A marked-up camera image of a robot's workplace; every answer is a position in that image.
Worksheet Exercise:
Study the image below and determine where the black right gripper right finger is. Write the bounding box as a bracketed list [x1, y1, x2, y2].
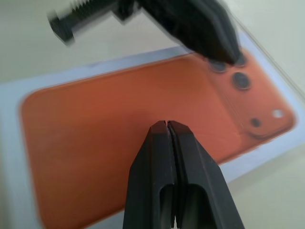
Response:
[167, 120, 246, 229]

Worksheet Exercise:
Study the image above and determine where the orange smartphone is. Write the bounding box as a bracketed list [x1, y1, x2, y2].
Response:
[20, 51, 298, 229]

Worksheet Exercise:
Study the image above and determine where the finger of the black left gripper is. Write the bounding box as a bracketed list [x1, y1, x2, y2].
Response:
[135, 0, 243, 65]

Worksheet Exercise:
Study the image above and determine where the white box base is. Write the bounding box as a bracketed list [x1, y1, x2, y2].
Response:
[0, 22, 305, 229]

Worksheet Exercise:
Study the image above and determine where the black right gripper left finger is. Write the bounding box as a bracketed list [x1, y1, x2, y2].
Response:
[122, 120, 176, 229]

